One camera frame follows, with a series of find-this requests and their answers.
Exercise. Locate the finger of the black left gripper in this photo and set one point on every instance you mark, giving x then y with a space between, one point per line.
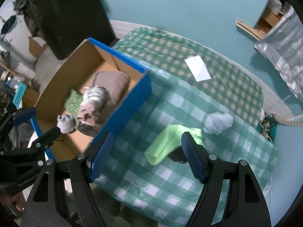
46 140

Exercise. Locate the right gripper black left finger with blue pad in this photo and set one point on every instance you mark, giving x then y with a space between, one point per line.
47 202

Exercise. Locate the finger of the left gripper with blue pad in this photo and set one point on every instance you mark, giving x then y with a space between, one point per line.
22 116

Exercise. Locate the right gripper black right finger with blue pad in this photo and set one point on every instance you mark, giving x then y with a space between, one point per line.
231 195

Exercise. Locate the green knitted cloth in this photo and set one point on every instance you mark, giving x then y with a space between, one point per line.
72 103

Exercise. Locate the brown grey terry towel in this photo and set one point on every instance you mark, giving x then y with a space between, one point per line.
116 84

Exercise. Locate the white cloth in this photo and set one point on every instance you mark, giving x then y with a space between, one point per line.
216 123

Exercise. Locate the person's left hand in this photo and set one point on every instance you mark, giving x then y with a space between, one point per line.
18 200

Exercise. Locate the small grey sock ball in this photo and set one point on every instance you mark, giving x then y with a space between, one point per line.
66 123

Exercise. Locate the teal small box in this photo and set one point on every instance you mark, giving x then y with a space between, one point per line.
19 94

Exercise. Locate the grey striped sock bundle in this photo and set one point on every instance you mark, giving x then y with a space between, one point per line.
93 100

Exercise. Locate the blue cardboard box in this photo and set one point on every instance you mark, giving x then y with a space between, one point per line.
77 73

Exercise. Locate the lime green cloth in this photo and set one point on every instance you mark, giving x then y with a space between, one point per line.
168 140

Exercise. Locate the black cabinet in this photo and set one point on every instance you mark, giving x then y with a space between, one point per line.
64 24

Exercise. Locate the green checkered tablecloth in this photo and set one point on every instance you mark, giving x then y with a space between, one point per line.
168 192

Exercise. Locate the white paper sheet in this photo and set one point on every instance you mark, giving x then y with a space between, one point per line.
198 68

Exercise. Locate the silver foil sheet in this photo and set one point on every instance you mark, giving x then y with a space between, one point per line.
282 46

